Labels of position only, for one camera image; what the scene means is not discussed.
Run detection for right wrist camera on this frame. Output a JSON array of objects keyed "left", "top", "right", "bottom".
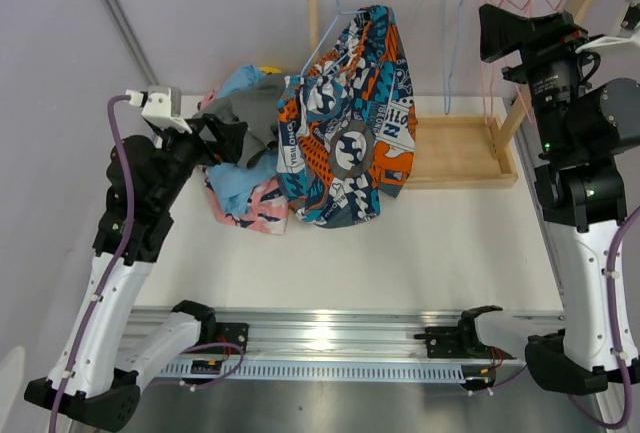
[{"left": 576, "top": 0, "right": 639, "bottom": 54}]

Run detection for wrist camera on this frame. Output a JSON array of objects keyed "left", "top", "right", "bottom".
[
  {"left": 125, "top": 85, "right": 192, "bottom": 134},
  {"left": 576, "top": 0, "right": 639, "bottom": 54}
]

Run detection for pink hanger of blue shorts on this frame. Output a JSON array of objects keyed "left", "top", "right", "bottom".
[{"left": 478, "top": 0, "right": 533, "bottom": 125}]

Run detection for multicolour patterned shorts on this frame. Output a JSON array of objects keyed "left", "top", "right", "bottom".
[{"left": 276, "top": 5, "right": 417, "bottom": 229}]

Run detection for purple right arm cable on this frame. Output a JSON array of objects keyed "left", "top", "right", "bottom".
[{"left": 469, "top": 205, "right": 640, "bottom": 430}]

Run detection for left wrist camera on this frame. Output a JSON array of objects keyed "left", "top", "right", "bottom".
[{"left": 125, "top": 85, "right": 192, "bottom": 134}]

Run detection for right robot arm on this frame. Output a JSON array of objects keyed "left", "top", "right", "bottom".
[{"left": 419, "top": 4, "right": 639, "bottom": 396}]

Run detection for white slotted cable duct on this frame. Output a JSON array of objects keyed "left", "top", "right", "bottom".
[{"left": 158, "top": 359, "right": 465, "bottom": 384}]

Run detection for pink shark print shorts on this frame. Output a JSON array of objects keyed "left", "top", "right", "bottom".
[{"left": 197, "top": 87, "right": 290, "bottom": 235}]

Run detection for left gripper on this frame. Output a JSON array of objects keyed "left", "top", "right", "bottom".
[{"left": 154, "top": 113, "right": 247, "bottom": 210}]

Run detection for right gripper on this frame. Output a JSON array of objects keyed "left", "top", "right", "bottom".
[{"left": 475, "top": 3, "right": 604, "bottom": 155}]

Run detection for aluminium mounting rail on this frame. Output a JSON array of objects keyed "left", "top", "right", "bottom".
[{"left": 119, "top": 305, "right": 576, "bottom": 367}]

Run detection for light blue shorts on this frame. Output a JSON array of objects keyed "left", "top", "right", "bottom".
[{"left": 199, "top": 64, "right": 277, "bottom": 216}]

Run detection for yellow shorts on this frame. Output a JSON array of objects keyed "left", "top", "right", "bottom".
[{"left": 260, "top": 66, "right": 281, "bottom": 75}]

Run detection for grey shorts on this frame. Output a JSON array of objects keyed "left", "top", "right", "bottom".
[{"left": 194, "top": 73, "right": 286, "bottom": 169}]

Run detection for wooden clothes rack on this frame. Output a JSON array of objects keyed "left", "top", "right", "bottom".
[{"left": 307, "top": 0, "right": 594, "bottom": 189}]

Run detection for blue hanger of grey shorts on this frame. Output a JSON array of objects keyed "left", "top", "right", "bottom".
[{"left": 442, "top": 0, "right": 466, "bottom": 116}]

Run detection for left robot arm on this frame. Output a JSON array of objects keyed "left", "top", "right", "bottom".
[{"left": 24, "top": 115, "right": 247, "bottom": 432}]

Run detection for aluminium frame post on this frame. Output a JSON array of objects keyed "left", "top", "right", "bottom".
[{"left": 100, "top": 0, "right": 159, "bottom": 85}]

